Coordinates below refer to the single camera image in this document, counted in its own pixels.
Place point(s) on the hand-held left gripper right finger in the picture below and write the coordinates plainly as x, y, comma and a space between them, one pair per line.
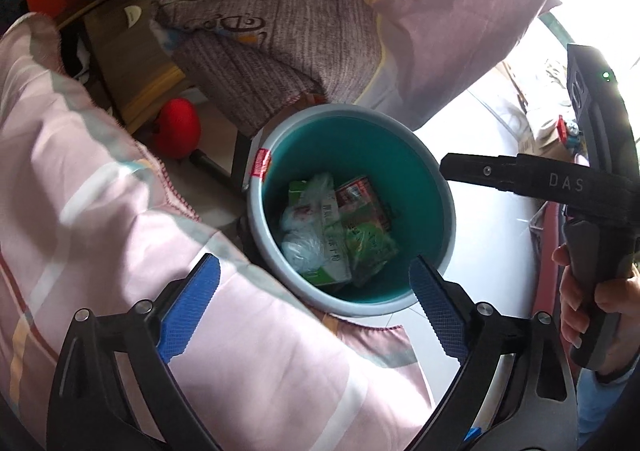
440, 306

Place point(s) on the teal plastic bin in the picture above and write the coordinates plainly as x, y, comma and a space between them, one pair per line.
390, 141

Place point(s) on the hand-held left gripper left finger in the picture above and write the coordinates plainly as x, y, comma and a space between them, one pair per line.
192, 306

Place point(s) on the clear green wrapper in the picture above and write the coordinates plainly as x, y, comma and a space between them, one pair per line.
372, 243

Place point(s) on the small blue figurine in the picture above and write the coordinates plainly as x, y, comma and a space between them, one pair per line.
570, 128

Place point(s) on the red round object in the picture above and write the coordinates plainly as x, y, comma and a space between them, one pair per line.
177, 128

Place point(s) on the green snack packets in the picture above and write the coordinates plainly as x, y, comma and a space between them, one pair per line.
332, 272

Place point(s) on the person's right forearm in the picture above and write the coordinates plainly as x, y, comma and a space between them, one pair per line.
605, 403

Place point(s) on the white crumpled cloth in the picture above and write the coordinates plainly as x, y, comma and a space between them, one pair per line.
547, 96

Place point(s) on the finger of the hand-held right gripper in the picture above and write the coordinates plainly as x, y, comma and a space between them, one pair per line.
480, 171

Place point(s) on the plaid blanket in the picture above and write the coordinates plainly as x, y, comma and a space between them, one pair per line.
100, 231

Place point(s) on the clear plastic bag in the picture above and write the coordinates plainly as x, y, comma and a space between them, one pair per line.
305, 251

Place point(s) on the small cardboard box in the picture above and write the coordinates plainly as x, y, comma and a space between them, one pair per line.
545, 146

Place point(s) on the person's right hand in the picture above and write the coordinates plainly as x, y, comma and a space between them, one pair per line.
570, 301

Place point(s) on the grey-brown striped blanket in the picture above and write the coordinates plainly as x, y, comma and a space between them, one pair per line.
275, 6

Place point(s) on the black metal pole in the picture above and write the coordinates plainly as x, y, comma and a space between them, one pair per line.
212, 167

